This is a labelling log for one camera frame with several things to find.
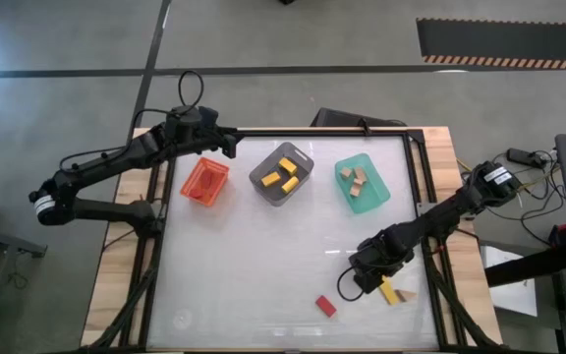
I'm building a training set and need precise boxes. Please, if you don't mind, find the black equipment box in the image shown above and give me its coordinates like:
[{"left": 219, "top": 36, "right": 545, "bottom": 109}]
[{"left": 310, "top": 106, "right": 408, "bottom": 129}]

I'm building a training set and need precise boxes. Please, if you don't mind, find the black hazard-striped floor mat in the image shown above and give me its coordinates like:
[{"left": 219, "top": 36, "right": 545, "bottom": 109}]
[{"left": 415, "top": 17, "right": 566, "bottom": 71}]

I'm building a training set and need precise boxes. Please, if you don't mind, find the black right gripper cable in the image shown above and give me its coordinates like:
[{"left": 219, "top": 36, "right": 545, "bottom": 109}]
[{"left": 336, "top": 267, "right": 366, "bottom": 303}]

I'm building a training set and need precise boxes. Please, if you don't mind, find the black power strip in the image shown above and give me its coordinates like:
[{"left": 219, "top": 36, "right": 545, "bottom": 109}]
[{"left": 506, "top": 147, "right": 549, "bottom": 168}]

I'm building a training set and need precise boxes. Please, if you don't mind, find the teal plastic bin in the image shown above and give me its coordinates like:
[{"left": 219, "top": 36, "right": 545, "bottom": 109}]
[{"left": 334, "top": 152, "right": 392, "bottom": 215}]

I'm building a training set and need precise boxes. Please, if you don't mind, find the orange slotted plastic basket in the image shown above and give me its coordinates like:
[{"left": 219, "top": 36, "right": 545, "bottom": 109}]
[{"left": 179, "top": 156, "right": 231, "bottom": 207}]

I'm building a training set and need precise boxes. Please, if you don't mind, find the grey plastic bin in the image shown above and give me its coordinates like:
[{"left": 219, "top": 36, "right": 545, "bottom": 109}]
[{"left": 248, "top": 141, "right": 315, "bottom": 207}]

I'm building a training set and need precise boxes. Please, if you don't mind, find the white paper sheet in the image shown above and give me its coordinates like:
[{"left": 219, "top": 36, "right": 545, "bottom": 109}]
[{"left": 479, "top": 244, "right": 539, "bottom": 319}]

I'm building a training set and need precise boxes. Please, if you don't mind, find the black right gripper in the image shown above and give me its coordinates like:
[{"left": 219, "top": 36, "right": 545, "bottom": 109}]
[{"left": 349, "top": 238, "right": 415, "bottom": 296}]

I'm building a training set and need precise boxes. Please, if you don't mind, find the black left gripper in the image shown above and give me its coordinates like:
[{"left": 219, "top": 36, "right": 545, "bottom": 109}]
[{"left": 198, "top": 125, "right": 239, "bottom": 159}]

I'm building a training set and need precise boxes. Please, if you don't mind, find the black table frame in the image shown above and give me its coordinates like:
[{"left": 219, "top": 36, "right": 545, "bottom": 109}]
[{"left": 118, "top": 128, "right": 500, "bottom": 351}]

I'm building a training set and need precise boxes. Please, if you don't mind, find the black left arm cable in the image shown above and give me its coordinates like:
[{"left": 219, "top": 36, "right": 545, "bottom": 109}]
[{"left": 59, "top": 69, "right": 205, "bottom": 173}]

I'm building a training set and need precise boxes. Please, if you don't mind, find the grey desk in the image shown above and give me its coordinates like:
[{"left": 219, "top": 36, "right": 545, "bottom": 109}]
[{"left": 0, "top": 220, "right": 48, "bottom": 354}]

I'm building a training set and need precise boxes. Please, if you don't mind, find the tangle of black cables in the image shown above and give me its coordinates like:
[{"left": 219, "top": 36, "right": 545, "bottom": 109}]
[{"left": 483, "top": 151, "right": 566, "bottom": 247}]

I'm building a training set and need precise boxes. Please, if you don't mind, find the red rectangular block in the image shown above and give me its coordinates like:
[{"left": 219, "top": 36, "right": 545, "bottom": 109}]
[{"left": 314, "top": 294, "right": 338, "bottom": 319}]

